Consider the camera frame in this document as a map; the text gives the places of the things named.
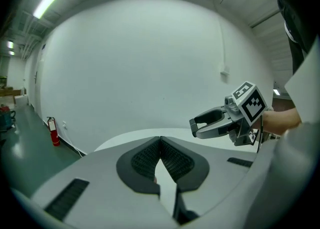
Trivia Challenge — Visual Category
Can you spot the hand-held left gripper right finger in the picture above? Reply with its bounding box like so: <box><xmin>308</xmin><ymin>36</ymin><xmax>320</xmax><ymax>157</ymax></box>
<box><xmin>159</xmin><ymin>135</ymin><xmax>260</xmax><ymax>226</ymax></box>

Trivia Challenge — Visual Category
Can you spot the ceiling light strip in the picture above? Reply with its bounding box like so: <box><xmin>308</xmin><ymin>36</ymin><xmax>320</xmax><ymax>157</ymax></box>
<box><xmin>32</xmin><ymin>0</ymin><xmax>65</xmax><ymax>20</ymax></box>

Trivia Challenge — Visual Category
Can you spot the white power cable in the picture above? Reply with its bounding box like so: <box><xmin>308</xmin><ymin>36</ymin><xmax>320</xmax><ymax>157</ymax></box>
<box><xmin>63</xmin><ymin>127</ymin><xmax>88</xmax><ymax>157</ymax></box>

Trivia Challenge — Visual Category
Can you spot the white wall conduit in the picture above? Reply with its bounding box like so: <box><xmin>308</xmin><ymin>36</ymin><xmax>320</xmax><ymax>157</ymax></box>
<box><xmin>216</xmin><ymin>19</ymin><xmax>228</xmax><ymax>68</ymax></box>

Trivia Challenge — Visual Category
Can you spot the white door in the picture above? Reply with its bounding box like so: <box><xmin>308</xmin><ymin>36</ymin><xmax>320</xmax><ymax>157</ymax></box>
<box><xmin>33</xmin><ymin>54</ymin><xmax>45</xmax><ymax>122</ymax></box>

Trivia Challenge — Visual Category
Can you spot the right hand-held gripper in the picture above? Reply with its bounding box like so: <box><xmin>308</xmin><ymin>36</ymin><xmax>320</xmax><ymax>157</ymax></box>
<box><xmin>188</xmin><ymin>80</ymin><xmax>269</xmax><ymax>147</ymax></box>

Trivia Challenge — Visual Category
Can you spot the teal and red vacuum cleaner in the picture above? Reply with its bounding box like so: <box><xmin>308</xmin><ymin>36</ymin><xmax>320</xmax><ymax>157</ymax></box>
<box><xmin>0</xmin><ymin>104</ymin><xmax>18</xmax><ymax>132</ymax></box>

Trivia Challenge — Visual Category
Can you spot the person's black shirt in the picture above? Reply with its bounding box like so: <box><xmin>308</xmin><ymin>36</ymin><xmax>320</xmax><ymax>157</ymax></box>
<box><xmin>258</xmin><ymin>0</ymin><xmax>320</xmax><ymax>74</ymax></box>

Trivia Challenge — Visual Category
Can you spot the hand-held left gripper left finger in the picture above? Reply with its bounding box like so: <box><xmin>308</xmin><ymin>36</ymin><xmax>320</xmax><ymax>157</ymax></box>
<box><xmin>31</xmin><ymin>135</ymin><xmax>181</xmax><ymax>229</ymax></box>

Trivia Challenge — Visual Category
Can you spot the red fire extinguisher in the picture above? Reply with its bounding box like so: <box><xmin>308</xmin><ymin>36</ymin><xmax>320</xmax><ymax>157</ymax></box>
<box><xmin>46</xmin><ymin>116</ymin><xmax>61</xmax><ymax>147</ymax></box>

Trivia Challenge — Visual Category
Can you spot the person's right forearm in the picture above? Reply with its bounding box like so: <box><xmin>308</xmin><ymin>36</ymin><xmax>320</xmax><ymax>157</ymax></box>
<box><xmin>261</xmin><ymin>107</ymin><xmax>302</xmax><ymax>137</ymax></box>

